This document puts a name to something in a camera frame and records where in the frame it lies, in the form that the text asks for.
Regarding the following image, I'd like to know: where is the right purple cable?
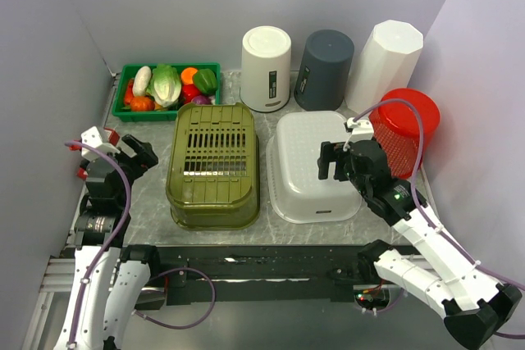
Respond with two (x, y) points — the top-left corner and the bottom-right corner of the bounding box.
(356, 98), (525, 339)

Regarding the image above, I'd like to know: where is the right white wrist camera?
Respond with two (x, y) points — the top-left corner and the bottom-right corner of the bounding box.
(343, 117), (374, 152)

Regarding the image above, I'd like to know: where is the white toy radish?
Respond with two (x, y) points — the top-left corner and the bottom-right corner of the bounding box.
(132, 66), (152, 97)

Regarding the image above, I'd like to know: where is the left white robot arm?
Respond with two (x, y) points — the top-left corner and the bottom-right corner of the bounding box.
(55, 126), (162, 349)

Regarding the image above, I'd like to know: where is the large white faceted container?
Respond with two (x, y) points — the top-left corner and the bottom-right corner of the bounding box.
(345, 20), (424, 112)

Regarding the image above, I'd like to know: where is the orange toy pumpkin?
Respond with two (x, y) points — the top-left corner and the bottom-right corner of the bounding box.
(130, 97), (155, 112)

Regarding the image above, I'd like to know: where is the red toy chili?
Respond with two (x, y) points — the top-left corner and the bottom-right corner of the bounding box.
(123, 78), (135, 107)

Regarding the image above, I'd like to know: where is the dark grey round bucket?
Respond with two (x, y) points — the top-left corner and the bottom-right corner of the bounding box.
(294, 30), (354, 111)

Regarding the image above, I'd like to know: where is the white round bucket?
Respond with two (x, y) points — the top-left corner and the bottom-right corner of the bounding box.
(240, 25), (291, 112)

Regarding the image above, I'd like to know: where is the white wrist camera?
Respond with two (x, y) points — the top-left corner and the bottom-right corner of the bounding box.
(343, 117), (374, 152)
(80, 126), (120, 154)

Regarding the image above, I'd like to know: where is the green plastic tray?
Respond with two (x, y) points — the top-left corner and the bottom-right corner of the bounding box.
(112, 63), (221, 122)

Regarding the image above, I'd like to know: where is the olive green rectangular basket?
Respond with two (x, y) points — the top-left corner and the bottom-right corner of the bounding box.
(166, 102), (260, 230)

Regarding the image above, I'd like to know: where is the toy napa cabbage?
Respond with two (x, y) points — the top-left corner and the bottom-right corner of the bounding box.
(147, 64), (182, 107)

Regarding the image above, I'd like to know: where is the red toy tomato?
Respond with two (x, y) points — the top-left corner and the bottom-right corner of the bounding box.
(181, 84), (201, 104)

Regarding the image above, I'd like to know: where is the white perforated rectangular basket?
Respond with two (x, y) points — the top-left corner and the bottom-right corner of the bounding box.
(266, 111), (362, 225)

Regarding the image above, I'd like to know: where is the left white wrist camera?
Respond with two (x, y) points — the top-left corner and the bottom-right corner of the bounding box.
(80, 126), (120, 154)

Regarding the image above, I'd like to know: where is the red mesh basket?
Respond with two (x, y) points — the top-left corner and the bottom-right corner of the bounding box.
(369, 88), (441, 179)

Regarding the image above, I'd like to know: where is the red rectangular box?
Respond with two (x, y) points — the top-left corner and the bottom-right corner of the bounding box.
(71, 147), (99, 180)

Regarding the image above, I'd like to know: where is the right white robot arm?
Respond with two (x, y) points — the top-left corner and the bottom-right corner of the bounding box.
(317, 139), (522, 349)

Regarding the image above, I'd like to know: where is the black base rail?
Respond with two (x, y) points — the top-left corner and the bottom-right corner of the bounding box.
(137, 245), (387, 310)

